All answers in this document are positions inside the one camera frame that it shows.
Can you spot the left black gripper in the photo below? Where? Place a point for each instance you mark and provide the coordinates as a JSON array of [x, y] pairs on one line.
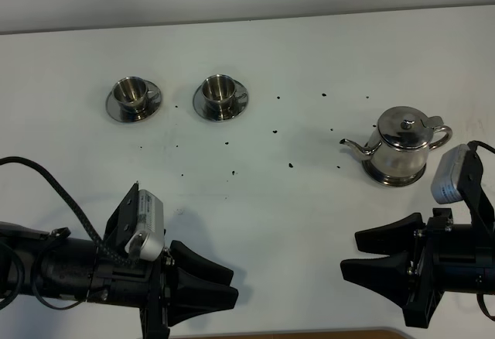
[[202, 286]]

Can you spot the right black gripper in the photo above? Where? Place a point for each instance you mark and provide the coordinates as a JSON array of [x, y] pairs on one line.
[[458, 254]]

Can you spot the stainless steel teapot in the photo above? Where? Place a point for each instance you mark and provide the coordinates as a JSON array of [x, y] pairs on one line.
[[397, 151]]

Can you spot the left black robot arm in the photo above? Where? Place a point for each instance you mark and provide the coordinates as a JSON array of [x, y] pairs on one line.
[[167, 284]]

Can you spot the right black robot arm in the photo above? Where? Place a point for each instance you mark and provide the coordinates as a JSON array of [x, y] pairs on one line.
[[414, 261]]

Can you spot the left steel saucer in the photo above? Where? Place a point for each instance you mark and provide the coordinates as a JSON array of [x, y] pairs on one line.
[[121, 115]]

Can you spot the steel saucer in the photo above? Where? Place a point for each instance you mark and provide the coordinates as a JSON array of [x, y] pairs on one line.
[[221, 114], [121, 115]]

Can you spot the right steel saucer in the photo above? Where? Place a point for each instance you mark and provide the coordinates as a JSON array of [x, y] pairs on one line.
[[221, 114]]

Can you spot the right steel teacup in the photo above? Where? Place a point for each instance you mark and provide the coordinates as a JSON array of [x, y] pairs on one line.
[[222, 91]]

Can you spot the steel teacup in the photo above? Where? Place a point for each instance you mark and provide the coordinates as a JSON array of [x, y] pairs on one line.
[[222, 91], [134, 93]]

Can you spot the left steel teacup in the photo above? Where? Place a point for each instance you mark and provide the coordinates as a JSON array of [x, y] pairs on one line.
[[134, 93]]

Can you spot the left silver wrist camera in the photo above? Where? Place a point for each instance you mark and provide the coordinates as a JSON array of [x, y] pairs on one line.
[[147, 239]]

